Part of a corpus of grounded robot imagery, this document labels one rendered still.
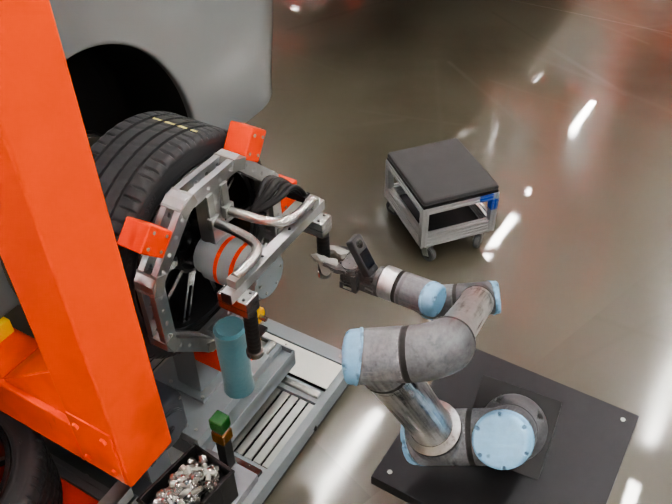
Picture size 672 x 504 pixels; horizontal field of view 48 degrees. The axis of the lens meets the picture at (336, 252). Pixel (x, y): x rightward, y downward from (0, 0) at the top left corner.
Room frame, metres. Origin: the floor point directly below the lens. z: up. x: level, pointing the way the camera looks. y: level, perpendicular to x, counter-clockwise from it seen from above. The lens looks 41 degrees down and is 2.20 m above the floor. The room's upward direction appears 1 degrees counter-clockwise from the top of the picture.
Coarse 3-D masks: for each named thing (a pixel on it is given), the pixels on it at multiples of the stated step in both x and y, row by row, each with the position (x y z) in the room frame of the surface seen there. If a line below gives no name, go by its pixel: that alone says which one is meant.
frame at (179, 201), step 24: (216, 168) 1.56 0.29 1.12; (240, 168) 1.61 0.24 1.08; (264, 168) 1.70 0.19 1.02; (168, 192) 1.47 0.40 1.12; (192, 192) 1.46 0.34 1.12; (168, 216) 1.44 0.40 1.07; (264, 240) 1.74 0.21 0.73; (144, 264) 1.35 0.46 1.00; (168, 264) 1.35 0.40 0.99; (144, 288) 1.31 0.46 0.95; (144, 312) 1.32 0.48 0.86; (168, 312) 1.32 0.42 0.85; (168, 336) 1.32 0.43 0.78; (192, 336) 1.39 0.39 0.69
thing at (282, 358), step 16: (272, 352) 1.79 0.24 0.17; (288, 352) 1.80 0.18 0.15; (272, 368) 1.73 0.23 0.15; (288, 368) 1.76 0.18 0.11; (256, 384) 1.66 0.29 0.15; (272, 384) 1.67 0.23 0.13; (240, 400) 1.60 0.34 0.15; (256, 400) 1.59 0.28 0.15; (240, 416) 1.52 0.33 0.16; (176, 448) 1.45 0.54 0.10
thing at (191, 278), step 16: (240, 176) 1.75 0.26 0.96; (240, 192) 1.79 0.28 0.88; (240, 208) 1.76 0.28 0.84; (192, 224) 1.59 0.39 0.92; (240, 224) 1.78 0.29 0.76; (192, 240) 1.63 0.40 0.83; (176, 256) 1.52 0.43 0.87; (192, 256) 1.61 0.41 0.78; (176, 272) 1.52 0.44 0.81; (192, 272) 1.56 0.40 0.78; (176, 288) 1.66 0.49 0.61; (192, 288) 1.55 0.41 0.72; (208, 288) 1.62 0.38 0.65; (176, 304) 1.59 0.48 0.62; (192, 304) 1.59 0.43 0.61; (208, 304) 1.59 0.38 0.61; (176, 320) 1.50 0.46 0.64; (192, 320) 1.51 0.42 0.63
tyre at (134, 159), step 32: (128, 128) 1.67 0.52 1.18; (160, 128) 1.67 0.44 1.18; (192, 128) 1.69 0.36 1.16; (96, 160) 1.57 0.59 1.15; (128, 160) 1.54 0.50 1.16; (160, 160) 1.53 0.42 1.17; (192, 160) 1.59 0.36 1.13; (128, 192) 1.45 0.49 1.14; (160, 192) 1.48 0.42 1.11; (256, 224) 1.78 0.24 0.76; (128, 256) 1.36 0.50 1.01; (160, 352) 1.38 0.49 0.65
